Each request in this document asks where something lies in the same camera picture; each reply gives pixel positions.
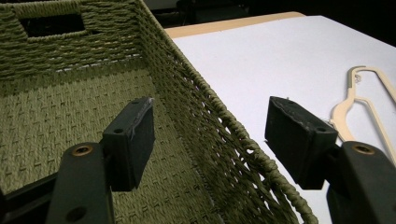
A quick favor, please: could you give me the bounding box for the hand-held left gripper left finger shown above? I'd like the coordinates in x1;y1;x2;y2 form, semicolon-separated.
45;96;156;224

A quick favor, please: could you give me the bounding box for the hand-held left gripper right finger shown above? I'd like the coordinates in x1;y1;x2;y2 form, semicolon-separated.
264;95;396;224

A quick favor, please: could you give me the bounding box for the cream clothes hanger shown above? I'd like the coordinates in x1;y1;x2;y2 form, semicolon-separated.
330;65;396;165

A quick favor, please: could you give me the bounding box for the green woven basket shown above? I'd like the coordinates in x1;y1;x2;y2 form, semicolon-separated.
0;0;319;224

